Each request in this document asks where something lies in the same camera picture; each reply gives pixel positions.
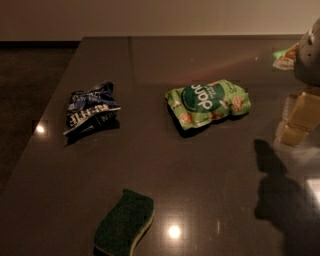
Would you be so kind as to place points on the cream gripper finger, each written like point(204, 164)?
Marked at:
point(300, 116)

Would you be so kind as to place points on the green scouring sponge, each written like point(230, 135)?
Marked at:
point(123, 227)

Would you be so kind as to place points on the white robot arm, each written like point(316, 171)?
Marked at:
point(307, 63)

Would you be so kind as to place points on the orange white snack packet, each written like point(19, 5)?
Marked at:
point(285, 59)

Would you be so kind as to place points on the green snack bag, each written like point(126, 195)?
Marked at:
point(198, 105)

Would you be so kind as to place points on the crumpled blue snack bag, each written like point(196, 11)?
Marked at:
point(90, 109)

